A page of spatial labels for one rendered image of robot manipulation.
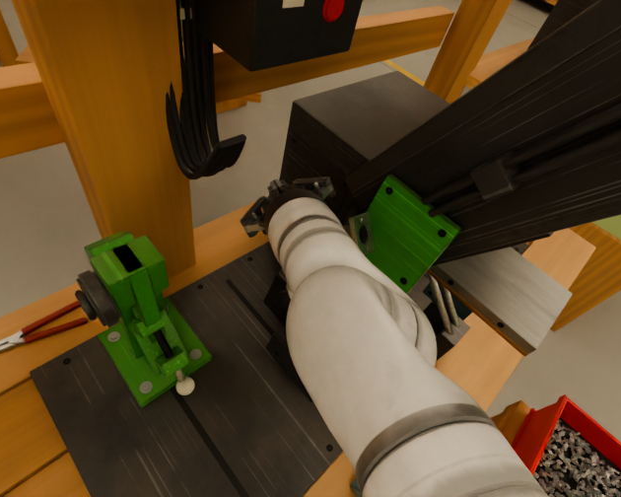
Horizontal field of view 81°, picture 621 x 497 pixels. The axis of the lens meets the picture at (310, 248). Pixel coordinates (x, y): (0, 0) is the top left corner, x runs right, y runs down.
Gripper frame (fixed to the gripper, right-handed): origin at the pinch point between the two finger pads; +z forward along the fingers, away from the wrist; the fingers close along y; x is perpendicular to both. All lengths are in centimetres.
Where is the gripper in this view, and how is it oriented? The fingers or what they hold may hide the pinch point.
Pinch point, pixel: (278, 189)
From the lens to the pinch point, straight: 51.9
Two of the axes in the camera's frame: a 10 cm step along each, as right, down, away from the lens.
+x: 3.7, 7.7, 5.2
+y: -8.9, 4.5, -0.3
